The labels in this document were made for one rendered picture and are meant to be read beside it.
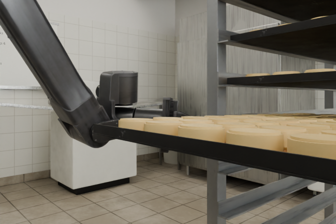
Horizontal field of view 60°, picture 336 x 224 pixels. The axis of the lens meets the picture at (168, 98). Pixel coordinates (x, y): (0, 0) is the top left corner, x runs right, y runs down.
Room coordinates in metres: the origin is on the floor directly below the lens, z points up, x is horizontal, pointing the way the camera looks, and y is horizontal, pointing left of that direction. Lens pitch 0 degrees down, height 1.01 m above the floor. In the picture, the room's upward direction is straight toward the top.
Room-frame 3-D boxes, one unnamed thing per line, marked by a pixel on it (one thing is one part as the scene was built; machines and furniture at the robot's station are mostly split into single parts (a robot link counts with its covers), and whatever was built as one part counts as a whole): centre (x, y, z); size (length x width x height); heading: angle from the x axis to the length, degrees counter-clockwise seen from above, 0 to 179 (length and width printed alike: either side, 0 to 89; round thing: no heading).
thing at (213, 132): (0.31, -0.04, 0.97); 0.05 x 0.05 x 0.02
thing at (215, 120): (0.43, -0.08, 0.97); 0.05 x 0.05 x 0.02
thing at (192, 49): (3.56, -0.89, 1.02); 1.40 x 0.91 x 2.05; 42
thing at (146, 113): (0.57, 0.03, 0.96); 0.07 x 0.07 x 0.10; 85
